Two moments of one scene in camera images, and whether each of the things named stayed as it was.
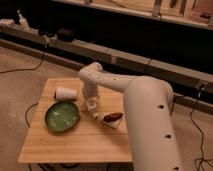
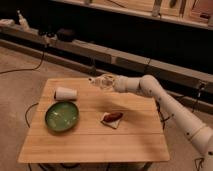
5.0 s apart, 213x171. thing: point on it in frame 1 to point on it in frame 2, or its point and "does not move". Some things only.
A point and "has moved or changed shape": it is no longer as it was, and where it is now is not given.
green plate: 61,116 does not move
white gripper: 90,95 to 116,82
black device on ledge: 66,35 does not move
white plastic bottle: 92,110 has moved or changed shape
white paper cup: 65,94 does not move
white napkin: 112,120 does not move
